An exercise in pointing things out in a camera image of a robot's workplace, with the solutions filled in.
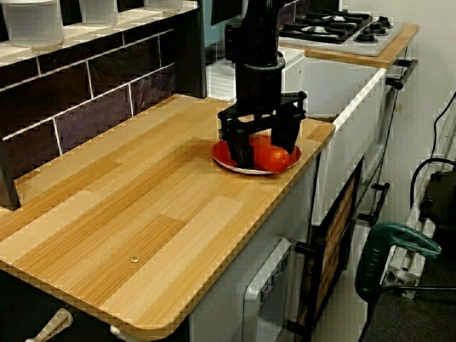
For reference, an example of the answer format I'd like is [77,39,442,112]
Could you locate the black stove grate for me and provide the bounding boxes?
[278,9,373,46]

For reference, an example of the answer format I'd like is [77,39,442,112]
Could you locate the medium translucent plastic container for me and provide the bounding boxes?
[78,0,119,27]

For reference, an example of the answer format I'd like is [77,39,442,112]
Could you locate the short black cabinet handle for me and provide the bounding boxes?
[357,182,391,227]

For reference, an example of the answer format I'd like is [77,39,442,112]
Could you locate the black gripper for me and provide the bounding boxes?
[217,56,309,169]

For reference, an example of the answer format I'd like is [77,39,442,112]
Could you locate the short white drawer handle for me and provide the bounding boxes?
[109,324,137,342]

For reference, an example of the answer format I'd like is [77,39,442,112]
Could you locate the red round plate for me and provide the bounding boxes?
[211,137,303,176]

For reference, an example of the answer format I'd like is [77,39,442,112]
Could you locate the green power drill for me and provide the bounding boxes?
[354,221,443,302]

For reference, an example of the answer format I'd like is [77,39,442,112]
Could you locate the thin black cable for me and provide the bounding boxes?
[431,90,456,160]

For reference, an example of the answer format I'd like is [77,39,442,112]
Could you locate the long white drawer handle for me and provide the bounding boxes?
[24,308,74,342]

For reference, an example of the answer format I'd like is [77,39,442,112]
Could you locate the red toy sausage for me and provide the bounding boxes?
[249,134,291,173]

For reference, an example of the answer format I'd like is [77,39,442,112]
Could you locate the white toy sink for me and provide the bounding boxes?
[205,45,388,124]

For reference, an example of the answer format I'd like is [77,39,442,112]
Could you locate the white toy dishwasher door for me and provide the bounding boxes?
[242,237,294,342]

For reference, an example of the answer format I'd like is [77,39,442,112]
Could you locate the grey toy stove top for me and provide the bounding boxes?
[278,9,408,58]

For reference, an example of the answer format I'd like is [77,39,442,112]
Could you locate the large translucent plastic container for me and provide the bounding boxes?
[1,0,65,48]

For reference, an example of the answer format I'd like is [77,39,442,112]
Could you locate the long black cabinet handle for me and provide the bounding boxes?
[384,58,419,90]

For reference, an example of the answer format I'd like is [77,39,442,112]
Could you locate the wooden slat cabinet door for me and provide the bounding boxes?
[286,158,365,338]

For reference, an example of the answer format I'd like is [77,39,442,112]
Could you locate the dark equipment box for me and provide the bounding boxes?
[418,170,456,233]

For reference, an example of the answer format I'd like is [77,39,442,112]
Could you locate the aluminium extrusion bar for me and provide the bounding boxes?
[383,120,456,299]

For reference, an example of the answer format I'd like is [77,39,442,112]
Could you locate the thick black cable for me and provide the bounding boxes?
[409,156,456,212]

